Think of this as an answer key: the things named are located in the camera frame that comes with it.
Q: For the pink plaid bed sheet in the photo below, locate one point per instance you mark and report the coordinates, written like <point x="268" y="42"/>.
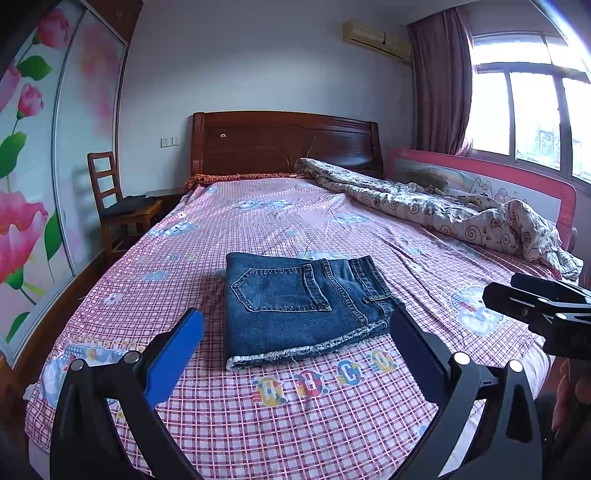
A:
<point x="323" y="221"/>

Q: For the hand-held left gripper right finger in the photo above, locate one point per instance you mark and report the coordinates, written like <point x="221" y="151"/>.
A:
<point x="411" y="337"/>

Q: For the window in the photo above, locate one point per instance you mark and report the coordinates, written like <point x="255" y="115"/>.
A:
<point x="531" y="106"/>

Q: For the pink bed rail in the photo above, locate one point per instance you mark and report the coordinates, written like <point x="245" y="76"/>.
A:
<point x="508" y="184"/>

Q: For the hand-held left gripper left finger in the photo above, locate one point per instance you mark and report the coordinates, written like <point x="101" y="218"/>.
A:
<point x="175" y="350"/>

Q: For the wooden nightstand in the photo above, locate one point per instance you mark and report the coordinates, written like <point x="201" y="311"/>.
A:
<point x="161" y="198"/>

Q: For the dark cloth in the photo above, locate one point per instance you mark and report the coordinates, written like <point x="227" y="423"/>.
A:
<point x="124" y="205"/>

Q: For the swirl patterned quilt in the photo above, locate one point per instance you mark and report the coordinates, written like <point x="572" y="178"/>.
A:
<point x="415" y="203"/>

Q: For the floral wardrobe doors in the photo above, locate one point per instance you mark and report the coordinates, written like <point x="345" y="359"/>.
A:
<point x="27" y="184"/>

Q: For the blue denim pants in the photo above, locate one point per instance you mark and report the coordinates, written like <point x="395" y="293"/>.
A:
<point x="295" y="304"/>

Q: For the purple curtain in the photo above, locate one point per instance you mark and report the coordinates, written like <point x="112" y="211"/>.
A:
<point x="438" y="83"/>

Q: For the wooden bed headboard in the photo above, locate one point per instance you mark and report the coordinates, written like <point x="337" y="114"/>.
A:
<point x="277" y="143"/>

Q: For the wooden chair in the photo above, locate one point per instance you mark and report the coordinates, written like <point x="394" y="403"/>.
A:
<point x="104" y="184"/>

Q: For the white wall switch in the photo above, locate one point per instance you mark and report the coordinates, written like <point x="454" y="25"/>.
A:
<point x="170" y="141"/>

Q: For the person's right hand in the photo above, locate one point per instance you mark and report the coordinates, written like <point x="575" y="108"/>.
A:
<point x="564" y="397"/>

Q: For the orange fringed mat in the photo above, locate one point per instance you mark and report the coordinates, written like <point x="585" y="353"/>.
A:
<point x="231" y="177"/>

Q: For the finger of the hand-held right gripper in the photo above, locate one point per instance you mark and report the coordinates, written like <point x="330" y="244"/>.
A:
<point x="512" y="302"/>
<point x="545" y="285"/>

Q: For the wall air conditioner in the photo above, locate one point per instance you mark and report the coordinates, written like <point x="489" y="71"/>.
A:
<point x="374" y="39"/>

